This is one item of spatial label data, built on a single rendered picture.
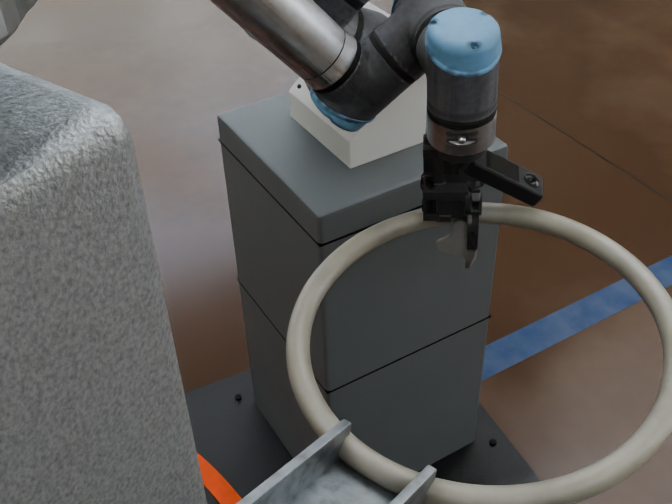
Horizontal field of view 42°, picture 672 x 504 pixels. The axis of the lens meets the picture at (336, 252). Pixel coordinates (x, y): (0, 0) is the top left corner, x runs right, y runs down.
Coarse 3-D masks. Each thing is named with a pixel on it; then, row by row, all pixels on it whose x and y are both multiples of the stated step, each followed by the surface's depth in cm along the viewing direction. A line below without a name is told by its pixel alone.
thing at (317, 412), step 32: (384, 224) 122; (416, 224) 123; (448, 224) 124; (512, 224) 123; (544, 224) 120; (576, 224) 118; (352, 256) 119; (608, 256) 115; (320, 288) 114; (640, 288) 110; (288, 352) 107; (320, 416) 99; (352, 448) 95; (640, 448) 93; (384, 480) 93; (448, 480) 92; (544, 480) 91; (576, 480) 90; (608, 480) 91
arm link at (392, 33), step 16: (400, 0) 117; (416, 0) 114; (432, 0) 112; (448, 0) 111; (400, 16) 114; (416, 16) 112; (432, 16) 110; (384, 32) 115; (400, 32) 114; (416, 32) 111; (400, 48) 114; (400, 64) 115; (416, 64) 115
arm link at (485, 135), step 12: (492, 120) 111; (432, 132) 112; (444, 132) 111; (456, 132) 110; (468, 132) 110; (480, 132) 110; (492, 132) 112; (432, 144) 114; (444, 144) 112; (456, 144) 111; (468, 144) 111; (480, 144) 112
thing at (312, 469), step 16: (336, 432) 95; (320, 448) 92; (336, 448) 95; (288, 464) 89; (304, 464) 90; (320, 464) 93; (336, 464) 96; (272, 480) 86; (288, 480) 88; (304, 480) 91; (320, 480) 94; (336, 480) 94; (352, 480) 94; (368, 480) 95; (416, 480) 89; (432, 480) 91; (256, 496) 84; (272, 496) 86; (288, 496) 90; (304, 496) 91; (320, 496) 92; (336, 496) 92; (352, 496) 92; (368, 496) 93; (384, 496) 93; (400, 496) 87; (416, 496) 89
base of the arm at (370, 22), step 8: (360, 16) 142; (368, 16) 145; (376, 16) 147; (384, 16) 149; (360, 24) 142; (368, 24) 144; (376, 24) 145; (360, 32) 142; (368, 32) 143; (360, 40) 142
